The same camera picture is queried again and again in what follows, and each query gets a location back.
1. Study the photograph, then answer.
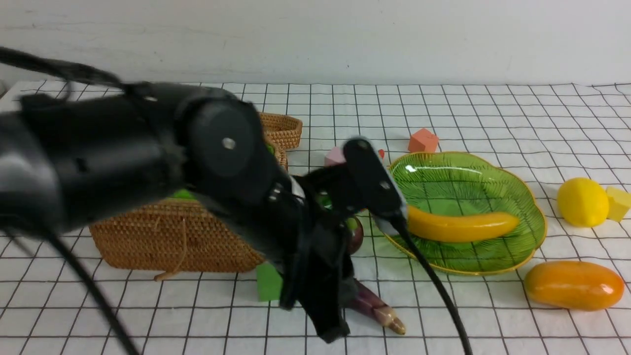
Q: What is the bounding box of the yellow lemon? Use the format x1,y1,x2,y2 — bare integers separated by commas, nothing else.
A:
557,177,609,228

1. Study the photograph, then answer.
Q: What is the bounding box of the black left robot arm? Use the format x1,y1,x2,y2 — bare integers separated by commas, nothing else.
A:
1,83,403,343

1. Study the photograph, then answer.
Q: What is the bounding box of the orange mango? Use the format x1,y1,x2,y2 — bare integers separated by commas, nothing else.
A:
524,260,625,312

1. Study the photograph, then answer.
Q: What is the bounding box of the dark purple mangosteen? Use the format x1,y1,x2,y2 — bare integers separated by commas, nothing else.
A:
347,216,364,254

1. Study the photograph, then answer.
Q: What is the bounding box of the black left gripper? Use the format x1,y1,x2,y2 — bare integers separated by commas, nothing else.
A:
266,165,365,344

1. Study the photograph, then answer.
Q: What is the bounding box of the black cable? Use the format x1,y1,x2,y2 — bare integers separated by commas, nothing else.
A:
392,217,475,355

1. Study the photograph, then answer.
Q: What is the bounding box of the green glass leaf plate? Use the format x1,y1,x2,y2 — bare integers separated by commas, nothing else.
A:
389,151,547,276

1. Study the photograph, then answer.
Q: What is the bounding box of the yellow foam cube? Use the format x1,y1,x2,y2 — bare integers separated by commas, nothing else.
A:
606,186,631,223

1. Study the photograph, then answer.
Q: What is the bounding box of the woven wicker basket lid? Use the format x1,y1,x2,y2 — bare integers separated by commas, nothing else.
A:
259,112,303,150

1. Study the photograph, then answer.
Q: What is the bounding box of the woven wicker basket green lining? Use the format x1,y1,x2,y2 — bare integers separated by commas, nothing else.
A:
89,143,289,282

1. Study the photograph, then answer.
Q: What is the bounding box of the yellow plastic banana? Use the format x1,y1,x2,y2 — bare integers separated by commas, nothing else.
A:
408,205,519,243

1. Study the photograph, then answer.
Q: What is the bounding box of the pink foam cube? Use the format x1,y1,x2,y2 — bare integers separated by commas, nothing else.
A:
324,146,346,166

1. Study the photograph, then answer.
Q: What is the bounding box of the green foam cube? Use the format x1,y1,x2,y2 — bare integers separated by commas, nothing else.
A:
255,263,282,302

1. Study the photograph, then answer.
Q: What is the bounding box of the purple eggplant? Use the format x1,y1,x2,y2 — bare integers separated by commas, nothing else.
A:
346,279,407,335

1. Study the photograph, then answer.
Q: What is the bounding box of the orange foam cube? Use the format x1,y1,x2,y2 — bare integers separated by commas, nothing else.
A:
408,128,439,153

